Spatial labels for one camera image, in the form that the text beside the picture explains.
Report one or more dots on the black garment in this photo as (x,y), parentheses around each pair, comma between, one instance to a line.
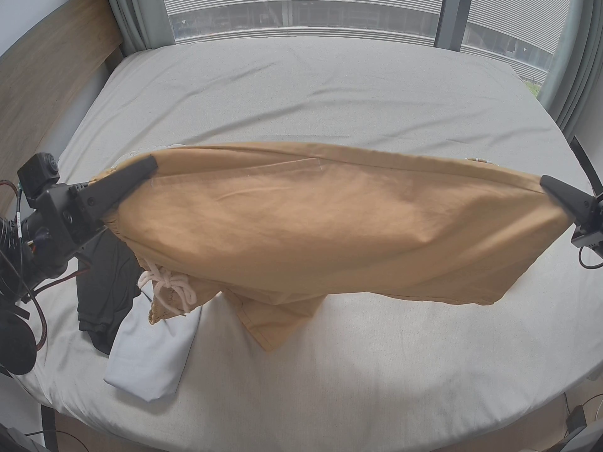
(106,290)

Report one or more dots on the tan shorts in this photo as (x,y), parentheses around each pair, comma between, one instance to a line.
(329,219)

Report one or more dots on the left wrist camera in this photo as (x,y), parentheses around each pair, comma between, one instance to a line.
(40,177)

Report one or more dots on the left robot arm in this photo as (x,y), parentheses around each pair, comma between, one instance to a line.
(14,299)

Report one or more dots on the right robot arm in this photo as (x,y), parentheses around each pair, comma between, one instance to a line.
(586,440)

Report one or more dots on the white garment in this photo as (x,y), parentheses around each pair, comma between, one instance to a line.
(146,360)

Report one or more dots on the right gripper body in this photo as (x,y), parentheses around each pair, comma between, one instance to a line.
(591,236)

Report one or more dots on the bed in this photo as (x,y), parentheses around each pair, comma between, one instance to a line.
(329,87)

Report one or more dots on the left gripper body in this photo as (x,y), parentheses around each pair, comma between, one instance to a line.
(63,219)

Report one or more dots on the grey-green curtain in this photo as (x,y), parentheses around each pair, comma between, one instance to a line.
(136,7)
(579,40)

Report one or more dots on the small black box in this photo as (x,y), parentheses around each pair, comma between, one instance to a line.
(576,421)

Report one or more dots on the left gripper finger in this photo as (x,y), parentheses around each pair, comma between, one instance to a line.
(120,179)

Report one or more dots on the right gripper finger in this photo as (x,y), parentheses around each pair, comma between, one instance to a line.
(570,200)

